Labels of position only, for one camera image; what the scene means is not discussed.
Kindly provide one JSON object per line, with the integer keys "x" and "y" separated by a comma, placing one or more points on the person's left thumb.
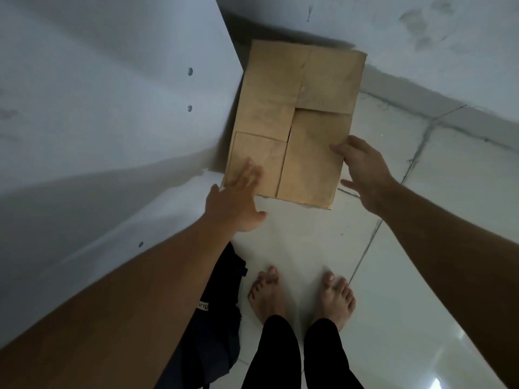
{"x": 256, "y": 218}

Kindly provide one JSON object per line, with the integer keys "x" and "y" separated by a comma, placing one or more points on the person's right hand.
{"x": 371, "y": 178}

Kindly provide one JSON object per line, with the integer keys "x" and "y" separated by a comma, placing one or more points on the person's left hand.
{"x": 233, "y": 206}

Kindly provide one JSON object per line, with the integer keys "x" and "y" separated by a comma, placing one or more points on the person's left foot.
{"x": 265, "y": 297}

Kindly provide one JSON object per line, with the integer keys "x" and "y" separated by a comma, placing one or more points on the person's right black trouser leg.
{"x": 328, "y": 360}

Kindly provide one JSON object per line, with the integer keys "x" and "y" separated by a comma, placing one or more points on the dark navy garment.
{"x": 215, "y": 320}

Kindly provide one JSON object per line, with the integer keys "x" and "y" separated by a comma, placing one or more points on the person's right foot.
{"x": 334, "y": 301}

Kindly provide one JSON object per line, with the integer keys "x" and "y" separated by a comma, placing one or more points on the person's left forearm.
{"x": 121, "y": 303}

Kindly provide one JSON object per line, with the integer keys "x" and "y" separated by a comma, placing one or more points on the person's foot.
{"x": 334, "y": 301}
{"x": 265, "y": 297}

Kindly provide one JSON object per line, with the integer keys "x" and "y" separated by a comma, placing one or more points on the brown cardboard box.
{"x": 279, "y": 93}

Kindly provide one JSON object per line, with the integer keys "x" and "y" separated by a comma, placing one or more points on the person's right thumb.
{"x": 351, "y": 186}

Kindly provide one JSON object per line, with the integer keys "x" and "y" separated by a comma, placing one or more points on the person's left black trouser leg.
{"x": 273, "y": 356}

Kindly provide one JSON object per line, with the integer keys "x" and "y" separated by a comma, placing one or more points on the person's right forearm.
{"x": 458, "y": 263}

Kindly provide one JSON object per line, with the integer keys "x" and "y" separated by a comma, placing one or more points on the person's black trouser leg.
{"x": 273, "y": 356}
{"x": 328, "y": 360}

